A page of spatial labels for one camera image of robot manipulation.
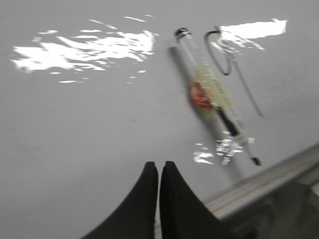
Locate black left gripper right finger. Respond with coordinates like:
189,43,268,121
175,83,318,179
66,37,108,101
159,161,237,239

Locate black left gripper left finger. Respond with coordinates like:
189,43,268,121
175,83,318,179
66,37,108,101
84,162,158,239

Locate white black whiteboard marker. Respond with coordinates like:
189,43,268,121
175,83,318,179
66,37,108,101
175,28,262,166

